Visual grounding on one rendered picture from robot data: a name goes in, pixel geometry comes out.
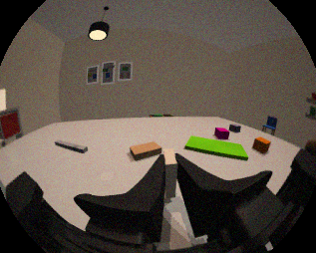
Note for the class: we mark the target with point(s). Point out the magenta block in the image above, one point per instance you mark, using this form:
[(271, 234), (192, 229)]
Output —
[(220, 132)]

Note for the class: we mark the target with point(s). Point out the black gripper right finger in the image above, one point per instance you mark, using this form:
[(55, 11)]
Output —
[(208, 197)]

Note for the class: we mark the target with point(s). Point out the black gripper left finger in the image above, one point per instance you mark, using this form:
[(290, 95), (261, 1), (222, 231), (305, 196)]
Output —
[(141, 206)]

